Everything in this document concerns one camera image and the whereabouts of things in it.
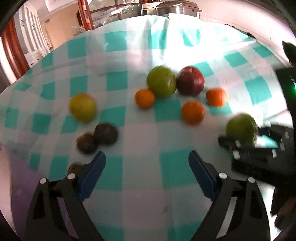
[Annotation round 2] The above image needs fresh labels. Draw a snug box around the brown passion fruit near finger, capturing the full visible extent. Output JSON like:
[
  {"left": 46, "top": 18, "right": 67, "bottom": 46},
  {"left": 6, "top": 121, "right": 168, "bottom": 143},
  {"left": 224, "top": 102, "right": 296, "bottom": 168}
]
[{"left": 67, "top": 163, "right": 83, "bottom": 175}]

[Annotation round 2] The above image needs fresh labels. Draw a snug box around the yellow pear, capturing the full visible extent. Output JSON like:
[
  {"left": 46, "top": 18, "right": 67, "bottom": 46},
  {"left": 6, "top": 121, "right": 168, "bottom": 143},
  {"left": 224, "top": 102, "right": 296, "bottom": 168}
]
[{"left": 69, "top": 93, "right": 97, "bottom": 123}]

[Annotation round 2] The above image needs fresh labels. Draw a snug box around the teal white checkered tablecloth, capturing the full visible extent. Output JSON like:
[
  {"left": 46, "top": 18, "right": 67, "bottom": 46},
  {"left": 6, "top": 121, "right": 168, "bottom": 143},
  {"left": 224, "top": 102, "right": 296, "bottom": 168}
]
[{"left": 1, "top": 14, "right": 287, "bottom": 240}]

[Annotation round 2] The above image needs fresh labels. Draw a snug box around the small orange tangerine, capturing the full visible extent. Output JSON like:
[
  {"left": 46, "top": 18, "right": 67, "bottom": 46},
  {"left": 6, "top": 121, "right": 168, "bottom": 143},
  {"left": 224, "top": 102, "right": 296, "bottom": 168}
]
[{"left": 134, "top": 89, "right": 156, "bottom": 109}]

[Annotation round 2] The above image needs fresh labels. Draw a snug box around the dark red apple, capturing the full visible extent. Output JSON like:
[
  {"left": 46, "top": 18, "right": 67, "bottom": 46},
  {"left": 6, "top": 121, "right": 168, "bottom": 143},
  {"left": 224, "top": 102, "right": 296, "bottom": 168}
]
[{"left": 176, "top": 66, "right": 205, "bottom": 97}]

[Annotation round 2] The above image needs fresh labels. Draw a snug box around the green tomato with calyx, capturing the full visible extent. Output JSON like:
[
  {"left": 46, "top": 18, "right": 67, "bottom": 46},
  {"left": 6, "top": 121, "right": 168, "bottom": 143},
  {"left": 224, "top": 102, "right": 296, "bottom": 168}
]
[{"left": 146, "top": 65, "right": 177, "bottom": 99}]

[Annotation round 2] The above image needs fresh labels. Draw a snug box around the white cabinet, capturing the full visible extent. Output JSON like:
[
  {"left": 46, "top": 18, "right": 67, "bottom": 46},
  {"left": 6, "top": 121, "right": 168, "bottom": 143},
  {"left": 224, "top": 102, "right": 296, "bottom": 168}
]
[{"left": 14, "top": 1, "right": 50, "bottom": 68}]

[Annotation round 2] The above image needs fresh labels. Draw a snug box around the dark brown passion fruit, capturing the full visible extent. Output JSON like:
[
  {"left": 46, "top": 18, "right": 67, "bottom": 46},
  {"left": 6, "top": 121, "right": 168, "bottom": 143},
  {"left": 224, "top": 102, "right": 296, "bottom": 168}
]
[{"left": 93, "top": 123, "right": 118, "bottom": 145}]

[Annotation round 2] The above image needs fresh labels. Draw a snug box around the green apple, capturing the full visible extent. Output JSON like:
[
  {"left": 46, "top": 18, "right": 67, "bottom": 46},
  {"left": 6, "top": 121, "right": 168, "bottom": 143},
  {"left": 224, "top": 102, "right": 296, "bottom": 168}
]
[{"left": 225, "top": 113, "right": 258, "bottom": 146}]

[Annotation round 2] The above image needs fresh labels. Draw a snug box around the purple box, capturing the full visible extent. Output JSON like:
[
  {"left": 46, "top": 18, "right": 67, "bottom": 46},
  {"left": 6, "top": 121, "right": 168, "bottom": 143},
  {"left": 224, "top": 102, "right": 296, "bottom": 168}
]
[{"left": 0, "top": 148, "right": 70, "bottom": 232}]

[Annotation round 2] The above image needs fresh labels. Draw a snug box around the dark wrinkled passion fruit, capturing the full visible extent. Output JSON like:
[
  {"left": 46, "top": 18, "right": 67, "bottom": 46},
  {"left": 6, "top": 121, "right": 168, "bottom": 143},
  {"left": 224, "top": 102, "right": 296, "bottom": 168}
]
[{"left": 76, "top": 133, "right": 98, "bottom": 155}]

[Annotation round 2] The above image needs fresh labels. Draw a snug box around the red wooden door frame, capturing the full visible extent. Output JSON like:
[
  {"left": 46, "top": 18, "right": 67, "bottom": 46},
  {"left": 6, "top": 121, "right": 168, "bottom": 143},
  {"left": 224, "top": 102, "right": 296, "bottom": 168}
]
[{"left": 1, "top": 17, "right": 30, "bottom": 79}]

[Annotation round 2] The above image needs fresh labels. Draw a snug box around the silver rice cooker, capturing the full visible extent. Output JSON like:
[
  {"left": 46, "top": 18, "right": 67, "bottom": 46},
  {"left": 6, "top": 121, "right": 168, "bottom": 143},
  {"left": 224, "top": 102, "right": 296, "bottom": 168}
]
[{"left": 155, "top": 1, "right": 202, "bottom": 18}]

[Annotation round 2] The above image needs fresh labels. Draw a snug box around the person's right hand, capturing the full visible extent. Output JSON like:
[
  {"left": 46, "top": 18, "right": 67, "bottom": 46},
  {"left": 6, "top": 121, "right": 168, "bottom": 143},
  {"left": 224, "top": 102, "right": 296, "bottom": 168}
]
[{"left": 274, "top": 198, "right": 295, "bottom": 231}]

